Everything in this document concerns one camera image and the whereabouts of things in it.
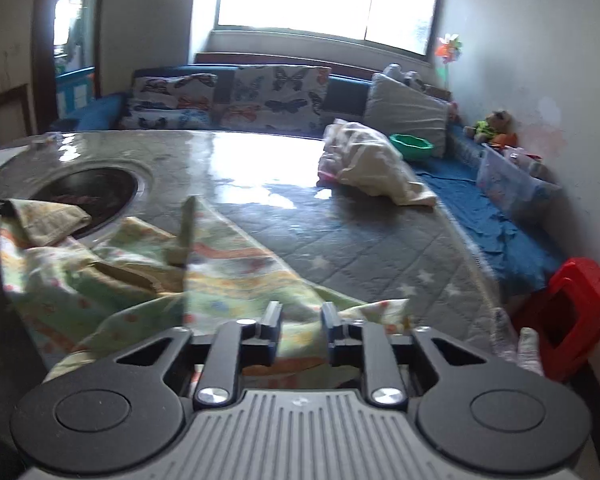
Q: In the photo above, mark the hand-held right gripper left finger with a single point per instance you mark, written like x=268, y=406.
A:
x=275, y=321

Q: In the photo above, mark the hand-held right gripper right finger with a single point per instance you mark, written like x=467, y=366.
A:
x=329, y=323

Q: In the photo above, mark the green patterned children's garment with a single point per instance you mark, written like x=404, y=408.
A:
x=145, y=270

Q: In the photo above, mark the pile of white clothes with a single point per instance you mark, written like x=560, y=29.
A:
x=369, y=160

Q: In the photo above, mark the round black table inset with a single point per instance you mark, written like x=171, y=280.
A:
x=90, y=191

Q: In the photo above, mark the blue blanket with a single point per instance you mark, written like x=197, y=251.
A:
x=495, y=225

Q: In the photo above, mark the green plastic bowl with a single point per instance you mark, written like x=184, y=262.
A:
x=411, y=146

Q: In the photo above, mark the butterfly print pillow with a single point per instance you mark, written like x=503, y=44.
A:
x=275, y=99
x=166, y=103

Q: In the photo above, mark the grey striped pillow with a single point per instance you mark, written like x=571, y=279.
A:
x=408, y=110

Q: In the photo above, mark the blue sofa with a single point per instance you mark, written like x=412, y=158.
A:
x=340, y=95

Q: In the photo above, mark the clear plastic storage box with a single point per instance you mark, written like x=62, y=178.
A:
x=511, y=183

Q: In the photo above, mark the red plastic stool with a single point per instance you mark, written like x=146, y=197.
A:
x=575, y=310

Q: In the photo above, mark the stuffed toy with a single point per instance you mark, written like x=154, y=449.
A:
x=494, y=128

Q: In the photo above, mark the colourful pinwheel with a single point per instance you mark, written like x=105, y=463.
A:
x=449, y=50

